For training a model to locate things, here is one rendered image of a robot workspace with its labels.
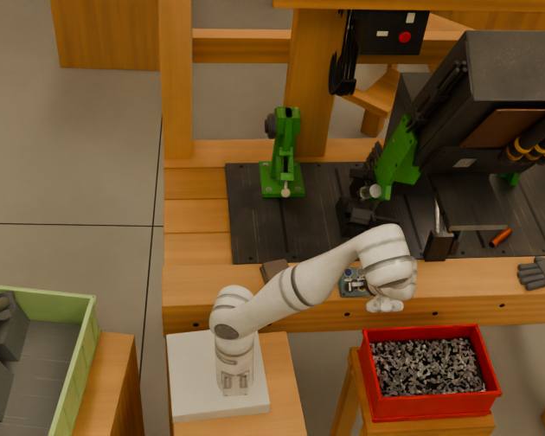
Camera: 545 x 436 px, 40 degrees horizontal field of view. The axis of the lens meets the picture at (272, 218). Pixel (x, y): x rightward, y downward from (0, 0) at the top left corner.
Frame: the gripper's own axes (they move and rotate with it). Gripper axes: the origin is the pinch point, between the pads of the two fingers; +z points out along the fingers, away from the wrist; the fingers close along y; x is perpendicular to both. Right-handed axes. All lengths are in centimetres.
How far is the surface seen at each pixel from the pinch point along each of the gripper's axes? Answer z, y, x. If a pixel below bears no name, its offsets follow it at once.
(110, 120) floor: 188, 87, -99
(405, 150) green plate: -5.3, -10.6, -35.2
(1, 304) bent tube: -1, 94, 2
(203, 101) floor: 197, 38, -112
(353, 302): 8.2, 2.7, 4.1
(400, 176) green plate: 2.4, -11.0, -29.7
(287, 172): 22.9, 17.5, -35.6
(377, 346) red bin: 1.3, -1.8, 16.1
